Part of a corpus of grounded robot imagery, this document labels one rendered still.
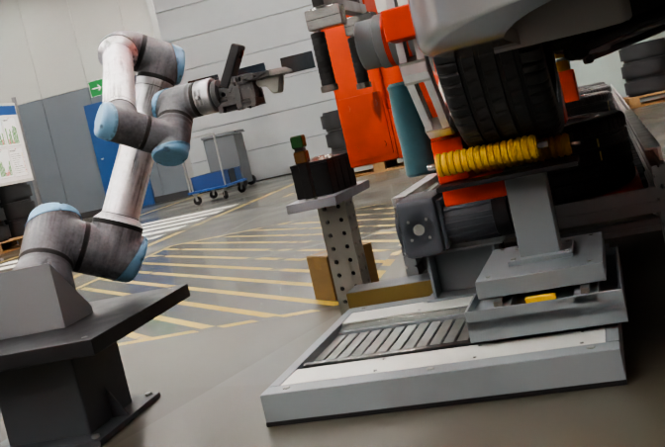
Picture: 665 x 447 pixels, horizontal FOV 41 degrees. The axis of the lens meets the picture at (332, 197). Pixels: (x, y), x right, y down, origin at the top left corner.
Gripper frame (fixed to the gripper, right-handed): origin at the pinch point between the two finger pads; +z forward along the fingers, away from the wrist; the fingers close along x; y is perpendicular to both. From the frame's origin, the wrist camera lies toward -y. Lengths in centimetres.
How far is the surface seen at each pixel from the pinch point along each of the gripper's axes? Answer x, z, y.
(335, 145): -838, -246, 39
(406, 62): 10.1, 32.0, 6.2
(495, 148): -3, 46, 30
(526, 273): 2, 48, 60
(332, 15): 2.5, 15.4, -9.4
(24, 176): -762, -640, -9
